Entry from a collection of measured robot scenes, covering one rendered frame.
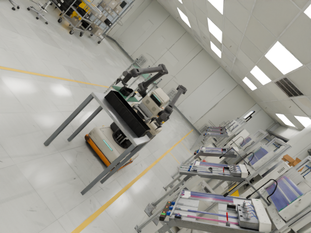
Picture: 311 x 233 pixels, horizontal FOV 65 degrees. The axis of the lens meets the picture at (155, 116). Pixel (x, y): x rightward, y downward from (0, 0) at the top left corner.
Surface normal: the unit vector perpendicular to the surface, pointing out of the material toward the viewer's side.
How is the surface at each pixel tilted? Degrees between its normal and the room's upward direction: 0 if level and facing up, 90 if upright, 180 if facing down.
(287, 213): 90
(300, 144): 90
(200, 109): 90
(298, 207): 90
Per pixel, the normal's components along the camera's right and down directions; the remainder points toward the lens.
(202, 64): -0.25, 0.04
